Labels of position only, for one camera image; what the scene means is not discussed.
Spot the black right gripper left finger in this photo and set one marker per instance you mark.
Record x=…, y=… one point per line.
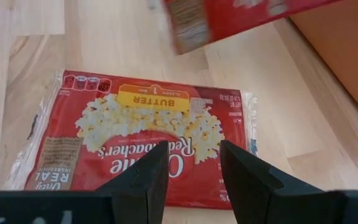
x=141, y=193

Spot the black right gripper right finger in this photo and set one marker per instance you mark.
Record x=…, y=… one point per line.
x=253, y=196

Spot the red butter popcorn bag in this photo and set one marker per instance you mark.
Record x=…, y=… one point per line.
x=228, y=21
x=135, y=124

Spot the orange plastic basket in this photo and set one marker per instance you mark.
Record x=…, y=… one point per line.
x=346, y=46

